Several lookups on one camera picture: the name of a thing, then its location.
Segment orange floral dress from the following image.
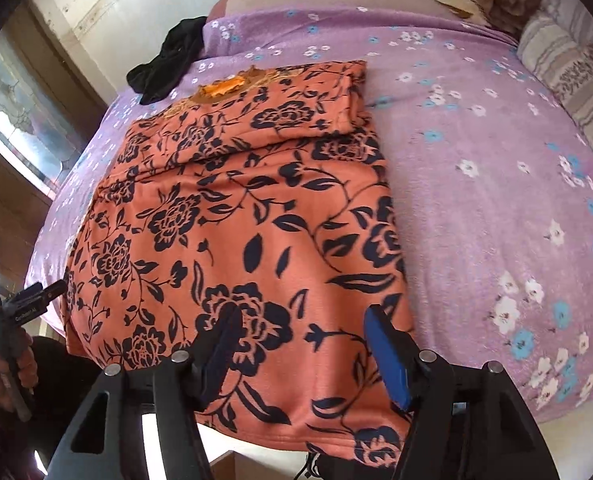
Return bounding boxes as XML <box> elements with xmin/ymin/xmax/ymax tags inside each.
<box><xmin>61</xmin><ymin>61</ymin><xmax>412</xmax><ymax>469</ymax></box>

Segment left hand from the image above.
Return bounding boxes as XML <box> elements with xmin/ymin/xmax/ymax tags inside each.
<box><xmin>0</xmin><ymin>347</ymin><xmax>38</xmax><ymax>413</ymax></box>

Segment purple floral bedsheet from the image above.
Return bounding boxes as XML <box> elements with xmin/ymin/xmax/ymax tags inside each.
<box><xmin>26</xmin><ymin>6</ymin><xmax>593</xmax><ymax>422</ymax></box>

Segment brown wooden door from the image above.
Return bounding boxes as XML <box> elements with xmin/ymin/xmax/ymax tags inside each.
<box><xmin>0</xmin><ymin>0</ymin><xmax>106</xmax><ymax>292</ymax></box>

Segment black garment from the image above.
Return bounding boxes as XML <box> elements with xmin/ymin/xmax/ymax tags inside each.
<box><xmin>126</xmin><ymin>16</ymin><xmax>208</xmax><ymax>105</ymax></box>

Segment striped cushion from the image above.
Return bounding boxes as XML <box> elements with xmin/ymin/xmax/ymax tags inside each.
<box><xmin>517</xmin><ymin>0</ymin><xmax>593</xmax><ymax>151</ymax></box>

